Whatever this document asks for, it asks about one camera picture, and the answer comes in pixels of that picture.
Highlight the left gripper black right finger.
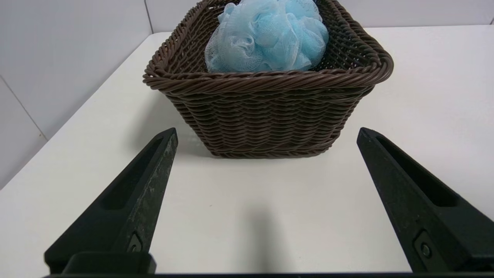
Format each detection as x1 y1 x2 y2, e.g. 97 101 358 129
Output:
357 127 494 273

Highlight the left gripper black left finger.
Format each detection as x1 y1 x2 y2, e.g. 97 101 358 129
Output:
44 128 179 275

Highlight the light blue mesh bath loofah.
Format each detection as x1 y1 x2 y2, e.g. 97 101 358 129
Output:
205 0 329 73

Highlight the brown woven wicker basket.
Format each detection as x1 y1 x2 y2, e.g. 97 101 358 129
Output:
143 0 394 159

